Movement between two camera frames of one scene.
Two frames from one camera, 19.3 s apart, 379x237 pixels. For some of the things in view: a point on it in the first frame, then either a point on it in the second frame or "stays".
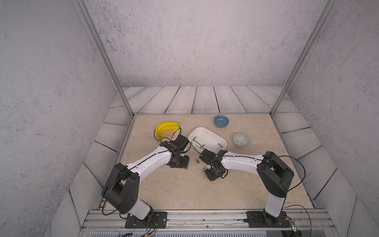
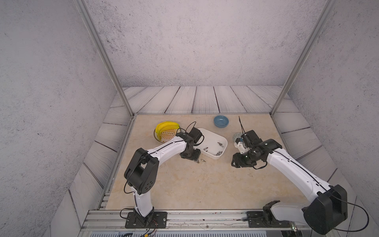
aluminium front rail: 302,223 stays
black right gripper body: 211,175 → 246,159
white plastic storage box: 200,138 stays
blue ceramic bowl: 221,121 stays
